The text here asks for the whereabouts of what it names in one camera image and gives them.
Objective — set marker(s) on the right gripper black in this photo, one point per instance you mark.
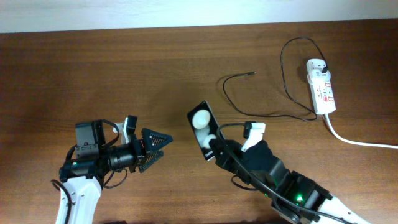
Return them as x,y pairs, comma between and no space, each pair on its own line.
224,160

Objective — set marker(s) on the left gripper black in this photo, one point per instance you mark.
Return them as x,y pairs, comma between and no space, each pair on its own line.
151,147

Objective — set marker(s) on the black Galaxy flip smartphone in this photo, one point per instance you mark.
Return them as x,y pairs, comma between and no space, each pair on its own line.
205,128

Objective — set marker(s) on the white power strip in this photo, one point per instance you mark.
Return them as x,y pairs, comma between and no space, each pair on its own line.
319,79

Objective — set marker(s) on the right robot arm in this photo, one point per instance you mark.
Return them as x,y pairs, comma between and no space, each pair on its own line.
294,196

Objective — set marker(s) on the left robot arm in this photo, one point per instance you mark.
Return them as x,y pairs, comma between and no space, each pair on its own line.
102,149

